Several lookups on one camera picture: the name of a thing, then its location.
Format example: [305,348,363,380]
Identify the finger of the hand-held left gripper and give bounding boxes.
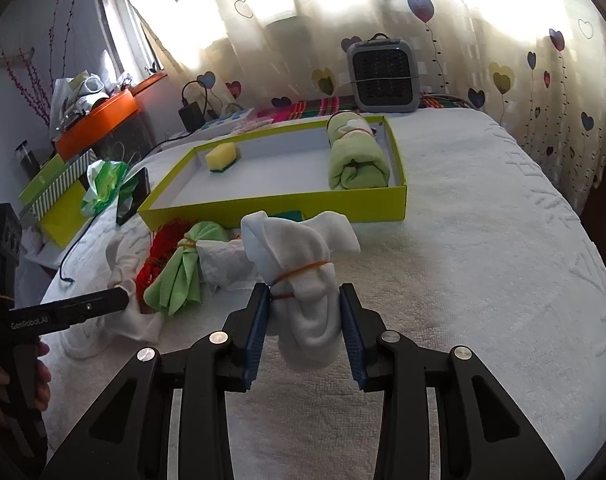
[58,287,130,328]

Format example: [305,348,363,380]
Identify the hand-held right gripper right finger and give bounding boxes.
[339,282,566,480]

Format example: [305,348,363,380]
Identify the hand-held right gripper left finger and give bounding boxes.
[40,282,274,480]

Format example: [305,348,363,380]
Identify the white knotted cloth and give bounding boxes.
[105,237,164,345]

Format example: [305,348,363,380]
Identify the white towel bundle with band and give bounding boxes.
[240,210,361,372]

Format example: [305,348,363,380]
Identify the red yarn bundle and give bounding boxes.
[135,224,204,306]

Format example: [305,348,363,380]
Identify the white crinkled plastic bundle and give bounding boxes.
[197,239,264,291]

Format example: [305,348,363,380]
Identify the green cloth bundle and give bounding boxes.
[144,221,232,317]

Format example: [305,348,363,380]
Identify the yellow-green cardboard box tray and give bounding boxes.
[137,114,408,231]

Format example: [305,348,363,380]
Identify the yellow-green flat box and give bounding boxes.
[35,180,91,248]

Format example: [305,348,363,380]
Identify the green striped box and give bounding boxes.
[18,152,94,221]

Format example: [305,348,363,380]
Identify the dark jar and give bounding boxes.
[15,140,41,181]

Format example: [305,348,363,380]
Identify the black phone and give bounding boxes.
[115,167,151,226]

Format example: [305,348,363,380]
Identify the green plastic bag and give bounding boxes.
[81,159,130,217]

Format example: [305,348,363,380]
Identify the orange box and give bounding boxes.
[53,89,141,158]

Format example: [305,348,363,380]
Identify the dark glass tank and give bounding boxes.
[93,110,156,166]

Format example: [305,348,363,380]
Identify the pink dried branches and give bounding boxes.
[0,0,78,126]

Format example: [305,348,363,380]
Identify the rolled green towel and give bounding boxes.
[325,111,392,192]

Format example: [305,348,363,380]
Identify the pile of white bags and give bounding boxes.
[50,71,134,128]

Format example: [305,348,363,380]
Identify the black charger adapter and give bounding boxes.
[178,102,207,130]

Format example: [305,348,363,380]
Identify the clear plastic packet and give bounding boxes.
[230,116,274,133]

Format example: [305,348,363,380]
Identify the white power strip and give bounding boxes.
[198,105,258,137]

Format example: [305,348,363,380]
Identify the plaid blanket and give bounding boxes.
[257,91,476,123]

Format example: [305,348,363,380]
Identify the grey portable heater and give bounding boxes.
[346,33,424,113]

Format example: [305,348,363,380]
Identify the heart-print curtain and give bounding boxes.
[108,0,606,211]

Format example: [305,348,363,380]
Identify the window frame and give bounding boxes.
[93,0,166,91]

